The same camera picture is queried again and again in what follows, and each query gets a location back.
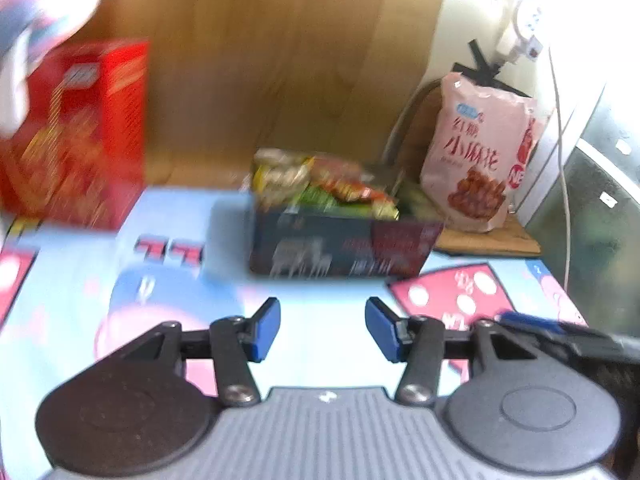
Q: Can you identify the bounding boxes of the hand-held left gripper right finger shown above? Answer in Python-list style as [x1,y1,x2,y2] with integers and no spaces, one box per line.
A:
[365,296,538,407]

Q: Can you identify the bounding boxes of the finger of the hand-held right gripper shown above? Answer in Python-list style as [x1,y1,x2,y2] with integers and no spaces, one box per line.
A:
[500,311,640,361]

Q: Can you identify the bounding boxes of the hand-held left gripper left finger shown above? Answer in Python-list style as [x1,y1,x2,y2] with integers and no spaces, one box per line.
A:
[120,296,282,408]

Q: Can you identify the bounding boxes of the black cardboard box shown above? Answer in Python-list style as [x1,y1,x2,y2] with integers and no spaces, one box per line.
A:
[249,205,446,278]

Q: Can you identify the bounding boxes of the pile of mixed snack packets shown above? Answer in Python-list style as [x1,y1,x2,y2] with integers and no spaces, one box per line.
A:
[250,147,441,223]

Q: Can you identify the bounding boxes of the cartoon pig printed blanket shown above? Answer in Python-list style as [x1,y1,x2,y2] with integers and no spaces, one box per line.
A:
[0,185,591,480]

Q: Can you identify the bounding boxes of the frosted glass door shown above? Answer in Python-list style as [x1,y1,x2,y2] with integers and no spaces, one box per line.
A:
[520,75,640,341]

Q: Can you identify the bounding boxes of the wooden board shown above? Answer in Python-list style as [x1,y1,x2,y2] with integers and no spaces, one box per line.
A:
[432,210,543,256]

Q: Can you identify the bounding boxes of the large pink snack bag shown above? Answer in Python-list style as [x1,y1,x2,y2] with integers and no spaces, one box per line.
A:
[419,72,542,233]

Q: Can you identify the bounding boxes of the red gift box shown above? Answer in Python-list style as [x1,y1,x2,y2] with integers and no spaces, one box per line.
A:
[0,39,151,231]

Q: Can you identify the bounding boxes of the wooden headboard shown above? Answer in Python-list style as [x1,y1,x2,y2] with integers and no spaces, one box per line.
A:
[75,0,451,196]

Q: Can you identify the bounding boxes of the black folding stand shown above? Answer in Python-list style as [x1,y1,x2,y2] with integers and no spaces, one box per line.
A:
[452,40,533,98]

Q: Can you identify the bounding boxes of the pastel plush toy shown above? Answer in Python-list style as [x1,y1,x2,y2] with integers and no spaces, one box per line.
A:
[0,0,108,138]

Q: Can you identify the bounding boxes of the white cable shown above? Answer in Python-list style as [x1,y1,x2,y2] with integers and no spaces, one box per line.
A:
[547,45,573,291]

